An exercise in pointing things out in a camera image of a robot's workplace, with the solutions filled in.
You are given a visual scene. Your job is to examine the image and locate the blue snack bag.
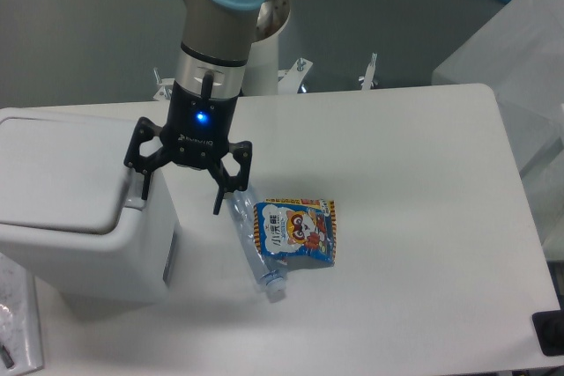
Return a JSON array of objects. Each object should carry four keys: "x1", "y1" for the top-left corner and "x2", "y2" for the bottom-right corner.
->
[{"x1": 254, "y1": 198, "x2": 337, "y2": 266}]

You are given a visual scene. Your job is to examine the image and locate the white marble slab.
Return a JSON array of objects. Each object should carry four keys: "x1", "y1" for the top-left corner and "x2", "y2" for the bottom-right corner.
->
[{"x1": 1, "y1": 254, "x2": 44, "y2": 375}]

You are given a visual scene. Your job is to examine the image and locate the white metal base frame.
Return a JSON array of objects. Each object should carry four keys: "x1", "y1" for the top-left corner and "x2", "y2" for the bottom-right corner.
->
[{"x1": 152, "y1": 53, "x2": 378, "y2": 101}]

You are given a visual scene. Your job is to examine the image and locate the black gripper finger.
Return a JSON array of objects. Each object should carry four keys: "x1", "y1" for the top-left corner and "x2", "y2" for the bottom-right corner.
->
[
  {"x1": 206, "y1": 140, "x2": 254, "y2": 216},
  {"x1": 122, "y1": 116, "x2": 177, "y2": 200}
]

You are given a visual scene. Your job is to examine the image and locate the white plastic trash can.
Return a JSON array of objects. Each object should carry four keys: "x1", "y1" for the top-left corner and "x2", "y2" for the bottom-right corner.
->
[{"x1": 1, "y1": 108, "x2": 178, "y2": 303}]

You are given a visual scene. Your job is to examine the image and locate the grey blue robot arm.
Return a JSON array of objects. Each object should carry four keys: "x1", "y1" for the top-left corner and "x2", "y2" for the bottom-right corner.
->
[{"x1": 124, "y1": 0, "x2": 272, "y2": 213}]

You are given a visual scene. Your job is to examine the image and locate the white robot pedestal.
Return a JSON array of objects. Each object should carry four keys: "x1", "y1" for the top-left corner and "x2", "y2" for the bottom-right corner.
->
[{"x1": 242, "y1": 0, "x2": 291, "y2": 97}]

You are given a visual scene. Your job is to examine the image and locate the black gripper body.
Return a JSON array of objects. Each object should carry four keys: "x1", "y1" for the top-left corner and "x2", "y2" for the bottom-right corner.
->
[{"x1": 160, "y1": 84, "x2": 238, "y2": 169}]

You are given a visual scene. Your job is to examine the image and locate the black device at edge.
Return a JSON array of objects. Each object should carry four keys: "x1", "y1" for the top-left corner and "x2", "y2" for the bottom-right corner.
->
[{"x1": 532, "y1": 310, "x2": 563, "y2": 357}]

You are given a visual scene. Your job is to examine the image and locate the translucent plastic box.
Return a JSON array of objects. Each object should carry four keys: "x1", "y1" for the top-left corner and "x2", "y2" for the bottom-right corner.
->
[{"x1": 432, "y1": 0, "x2": 563, "y2": 262}]

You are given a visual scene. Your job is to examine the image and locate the clear empty plastic bottle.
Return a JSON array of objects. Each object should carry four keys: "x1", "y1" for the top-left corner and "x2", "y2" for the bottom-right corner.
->
[{"x1": 227, "y1": 185, "x2": 287, "y2": 303}]

